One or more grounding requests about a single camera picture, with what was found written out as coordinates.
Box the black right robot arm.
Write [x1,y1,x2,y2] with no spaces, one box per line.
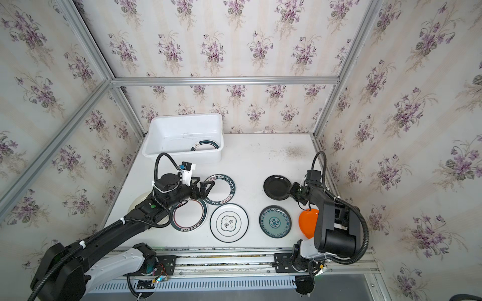
[289,169,369,272]

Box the green rim lettered plate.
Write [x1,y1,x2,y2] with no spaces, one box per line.
[204,174,236,206]

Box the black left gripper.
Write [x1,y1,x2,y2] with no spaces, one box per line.
[165,176,215,211]

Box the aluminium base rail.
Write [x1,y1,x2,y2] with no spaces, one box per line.
[86,246,381,281]

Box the large cream plate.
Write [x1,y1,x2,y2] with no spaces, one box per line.
[127,191,151,213]

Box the white plate black outline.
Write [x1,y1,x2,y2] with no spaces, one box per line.
[210,203,249,243]

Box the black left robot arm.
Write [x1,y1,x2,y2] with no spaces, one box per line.
[28,173,215,300]

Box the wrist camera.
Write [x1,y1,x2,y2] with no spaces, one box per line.
[179,161,196,186]
[305,169,323,186]

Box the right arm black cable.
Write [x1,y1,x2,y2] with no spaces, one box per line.
[311,151,370,265]

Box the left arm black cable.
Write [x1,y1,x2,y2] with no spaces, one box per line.
[28,152,182,301]

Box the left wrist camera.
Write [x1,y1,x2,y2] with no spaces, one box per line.
[179,161,196,186]

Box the orange plastic plate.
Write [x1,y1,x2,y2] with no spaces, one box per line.
[298,209,319,239]

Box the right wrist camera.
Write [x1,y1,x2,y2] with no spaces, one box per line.
[305,169,323,186]

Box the white plastic bin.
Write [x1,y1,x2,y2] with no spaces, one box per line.
[142,113,224,164]

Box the teal blue floral plate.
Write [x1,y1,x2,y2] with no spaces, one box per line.
[259,205,292,238]

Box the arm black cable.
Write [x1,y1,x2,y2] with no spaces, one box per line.
[28,152,182,301]
[311,151,370,265]

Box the aluminium frame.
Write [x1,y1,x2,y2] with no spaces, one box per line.
[1,1,383,216]

